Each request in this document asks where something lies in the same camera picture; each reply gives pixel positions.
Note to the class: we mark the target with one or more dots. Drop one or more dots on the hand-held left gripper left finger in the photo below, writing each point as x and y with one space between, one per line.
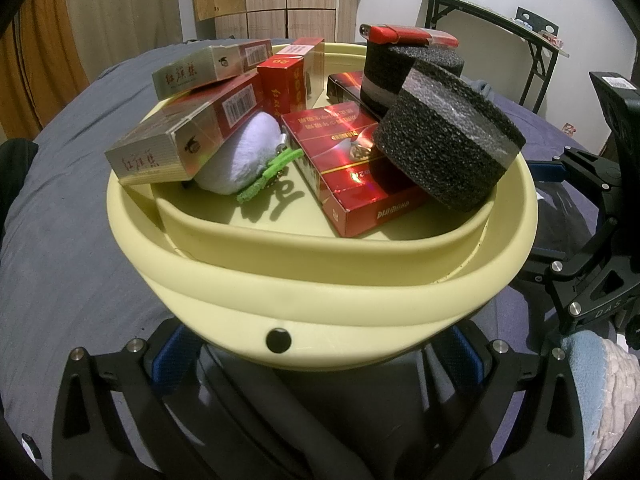
170 357

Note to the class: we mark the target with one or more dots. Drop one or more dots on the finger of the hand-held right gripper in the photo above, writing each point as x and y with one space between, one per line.
590 290
545 170

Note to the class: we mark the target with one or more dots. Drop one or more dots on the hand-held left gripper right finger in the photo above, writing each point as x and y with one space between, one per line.
465 355

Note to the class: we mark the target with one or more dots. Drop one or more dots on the black foam cylinder grey stripe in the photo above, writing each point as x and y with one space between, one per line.
440 155
385 70

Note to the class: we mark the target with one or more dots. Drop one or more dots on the pale yellow plastic basin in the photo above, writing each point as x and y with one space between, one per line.
310 280

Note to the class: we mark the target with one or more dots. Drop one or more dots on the long slim red box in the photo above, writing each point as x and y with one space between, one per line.
410 35

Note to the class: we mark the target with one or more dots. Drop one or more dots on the red box with gold trim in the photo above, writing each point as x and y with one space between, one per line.
345 180

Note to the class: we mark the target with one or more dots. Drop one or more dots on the silver and red box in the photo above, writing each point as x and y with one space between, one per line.
190 72
165 145

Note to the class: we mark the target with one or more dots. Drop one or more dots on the white plush toy green tail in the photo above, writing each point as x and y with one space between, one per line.
235 155

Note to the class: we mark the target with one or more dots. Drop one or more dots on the dark red box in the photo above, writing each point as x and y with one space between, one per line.
345 82

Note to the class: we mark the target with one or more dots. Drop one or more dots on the red box with white label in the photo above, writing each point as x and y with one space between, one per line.
297 50

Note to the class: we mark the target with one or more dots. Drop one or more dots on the small red box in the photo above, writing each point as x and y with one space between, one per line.
280 87

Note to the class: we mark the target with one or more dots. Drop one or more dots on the navy sheet with white triangles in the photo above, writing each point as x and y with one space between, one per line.
560 130

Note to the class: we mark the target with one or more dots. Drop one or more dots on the pink and white bag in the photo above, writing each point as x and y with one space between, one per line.
569 128

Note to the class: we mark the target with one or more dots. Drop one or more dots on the red and white packet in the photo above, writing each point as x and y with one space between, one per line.
551 39

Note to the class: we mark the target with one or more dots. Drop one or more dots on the light blue fleece garment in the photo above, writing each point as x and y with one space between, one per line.
595 400

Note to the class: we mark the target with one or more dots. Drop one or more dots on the black panel with holes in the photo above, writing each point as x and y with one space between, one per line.
537 17

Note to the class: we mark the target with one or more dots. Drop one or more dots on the black folding table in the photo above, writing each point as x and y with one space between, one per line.
433 10

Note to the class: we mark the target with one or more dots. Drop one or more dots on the dark cloth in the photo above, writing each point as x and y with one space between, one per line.
16 165

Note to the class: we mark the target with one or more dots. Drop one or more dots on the orange curtain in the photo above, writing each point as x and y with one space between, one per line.
35 75

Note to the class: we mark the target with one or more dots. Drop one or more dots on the beige curtain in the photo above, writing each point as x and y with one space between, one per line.
125 10

